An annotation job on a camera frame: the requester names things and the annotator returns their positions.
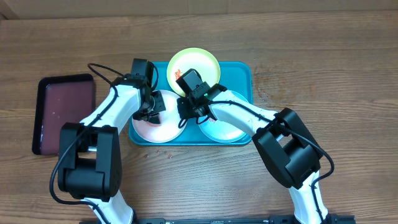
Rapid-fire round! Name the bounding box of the green and red sponge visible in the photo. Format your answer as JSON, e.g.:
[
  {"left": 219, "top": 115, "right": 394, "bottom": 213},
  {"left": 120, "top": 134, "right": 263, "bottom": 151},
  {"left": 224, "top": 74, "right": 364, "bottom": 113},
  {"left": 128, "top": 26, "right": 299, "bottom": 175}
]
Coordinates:
[{"left": 142, "top": 113, "right": 161, "bottom": 126}]

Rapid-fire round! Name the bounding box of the white plate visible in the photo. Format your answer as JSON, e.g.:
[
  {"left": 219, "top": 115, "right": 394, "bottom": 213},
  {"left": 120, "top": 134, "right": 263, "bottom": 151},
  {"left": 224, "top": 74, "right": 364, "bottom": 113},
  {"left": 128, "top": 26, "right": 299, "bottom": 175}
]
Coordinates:
[{"left": 129, "top": 90, "right": 185, "bottom": 145}]

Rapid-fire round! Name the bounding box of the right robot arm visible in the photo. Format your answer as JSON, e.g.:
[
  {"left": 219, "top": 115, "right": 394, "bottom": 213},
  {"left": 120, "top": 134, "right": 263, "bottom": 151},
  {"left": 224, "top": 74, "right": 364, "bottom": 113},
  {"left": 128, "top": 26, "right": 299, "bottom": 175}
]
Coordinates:
[{"left": 177, "top": 68, "right": 335, "bottom": 223}]

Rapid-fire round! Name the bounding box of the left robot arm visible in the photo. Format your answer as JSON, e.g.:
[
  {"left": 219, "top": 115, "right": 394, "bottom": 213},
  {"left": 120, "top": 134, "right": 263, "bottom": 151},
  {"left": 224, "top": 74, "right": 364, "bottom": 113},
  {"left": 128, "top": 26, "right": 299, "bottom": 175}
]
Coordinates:
[{"left": 49, "top": 58, "right": 165, "bottom": 223}]

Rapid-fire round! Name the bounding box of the teal plastic tray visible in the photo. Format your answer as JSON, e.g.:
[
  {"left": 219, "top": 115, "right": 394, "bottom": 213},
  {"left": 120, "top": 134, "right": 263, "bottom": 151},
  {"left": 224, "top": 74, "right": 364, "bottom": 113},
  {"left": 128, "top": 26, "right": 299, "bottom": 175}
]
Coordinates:
[{"left": 128, "top": 61, "right": 256, "bottom": 146}]

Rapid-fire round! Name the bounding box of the black tray with maroon inside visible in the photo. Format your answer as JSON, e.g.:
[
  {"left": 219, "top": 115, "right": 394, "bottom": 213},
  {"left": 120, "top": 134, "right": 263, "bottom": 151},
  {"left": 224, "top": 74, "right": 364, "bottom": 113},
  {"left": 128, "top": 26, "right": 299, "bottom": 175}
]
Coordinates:
[{"left": 32, "top": 73, "right": 96, "bottom": 156}]

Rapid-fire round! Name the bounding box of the light blue plate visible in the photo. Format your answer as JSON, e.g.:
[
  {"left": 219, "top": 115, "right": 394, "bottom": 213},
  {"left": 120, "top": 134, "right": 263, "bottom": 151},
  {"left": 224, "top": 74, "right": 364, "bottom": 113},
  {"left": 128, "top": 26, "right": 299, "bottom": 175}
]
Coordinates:
[{"left": 197, "top": 90, "right": 253, "bottom": 144}]

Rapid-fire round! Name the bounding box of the yellow-green plate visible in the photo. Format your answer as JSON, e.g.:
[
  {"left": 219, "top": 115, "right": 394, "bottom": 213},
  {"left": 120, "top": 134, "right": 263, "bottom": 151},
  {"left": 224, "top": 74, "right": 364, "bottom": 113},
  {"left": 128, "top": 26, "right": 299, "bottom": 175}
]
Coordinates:
[{"left": 167, "top": 47, "right": 221, "bottom": 96}]

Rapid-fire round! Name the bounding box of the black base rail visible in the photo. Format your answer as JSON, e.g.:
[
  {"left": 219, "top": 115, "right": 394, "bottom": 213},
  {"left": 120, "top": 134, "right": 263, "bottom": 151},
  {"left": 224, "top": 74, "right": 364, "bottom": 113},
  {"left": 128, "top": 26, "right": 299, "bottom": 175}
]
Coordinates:
[{"left": 79, "top": 214, "right": 356, "bottom": 224}]

